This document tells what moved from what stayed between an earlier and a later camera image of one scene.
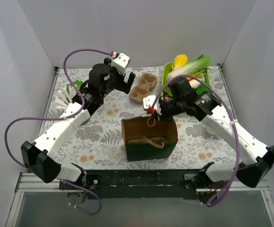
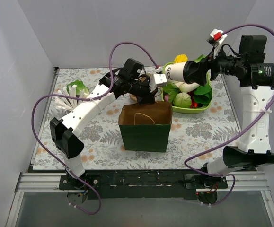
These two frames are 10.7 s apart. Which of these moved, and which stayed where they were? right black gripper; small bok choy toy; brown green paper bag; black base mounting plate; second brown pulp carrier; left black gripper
Moved: left black gripper; right black gripper; brown green paper bag
Stayed: second brown pulp carrier; small bok choy toy; black base mounting plate
